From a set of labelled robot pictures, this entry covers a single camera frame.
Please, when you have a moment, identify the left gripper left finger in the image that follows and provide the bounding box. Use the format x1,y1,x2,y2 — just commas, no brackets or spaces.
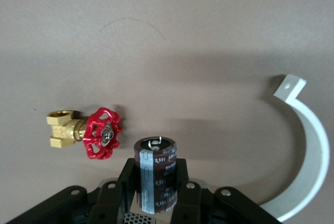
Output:
5,157,138,224

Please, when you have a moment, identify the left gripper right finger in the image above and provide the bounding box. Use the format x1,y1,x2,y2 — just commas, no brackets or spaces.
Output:
169,158,284,224

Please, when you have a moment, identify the dark terminal block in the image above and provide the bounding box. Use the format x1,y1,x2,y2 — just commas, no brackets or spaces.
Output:
133,135,178,214

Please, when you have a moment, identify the brass valve red handwheel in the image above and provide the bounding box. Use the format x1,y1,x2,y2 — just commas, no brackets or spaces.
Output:
46,107,123,160

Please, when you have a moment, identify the white curved pipe clamp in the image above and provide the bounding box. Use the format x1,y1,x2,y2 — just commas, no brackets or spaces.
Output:
257,74,331,222

